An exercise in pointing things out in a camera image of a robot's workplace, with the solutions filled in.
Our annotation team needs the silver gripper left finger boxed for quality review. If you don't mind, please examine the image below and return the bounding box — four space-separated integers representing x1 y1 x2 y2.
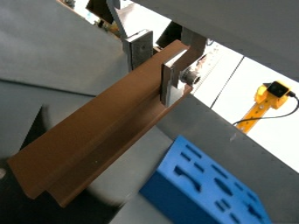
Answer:
107 0 153 71

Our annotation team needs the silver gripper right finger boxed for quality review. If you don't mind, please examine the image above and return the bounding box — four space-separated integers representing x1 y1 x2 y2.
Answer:
160 27 207 107

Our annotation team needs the brown arch block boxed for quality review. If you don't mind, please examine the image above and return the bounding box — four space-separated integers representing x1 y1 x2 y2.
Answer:
7 39 193 208

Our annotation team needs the blue foam shape board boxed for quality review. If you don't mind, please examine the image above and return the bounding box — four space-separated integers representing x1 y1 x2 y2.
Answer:
140 136 272 224

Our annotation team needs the dark grey cradle fixture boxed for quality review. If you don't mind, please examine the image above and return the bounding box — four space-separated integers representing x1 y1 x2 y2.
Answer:
0 157 121 224

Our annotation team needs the yellow camera mount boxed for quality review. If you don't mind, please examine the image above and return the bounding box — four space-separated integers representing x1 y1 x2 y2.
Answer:
235 81 291 133

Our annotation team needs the black camera cable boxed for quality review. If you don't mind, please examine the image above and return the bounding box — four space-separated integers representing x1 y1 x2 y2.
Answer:
232 90 299 127

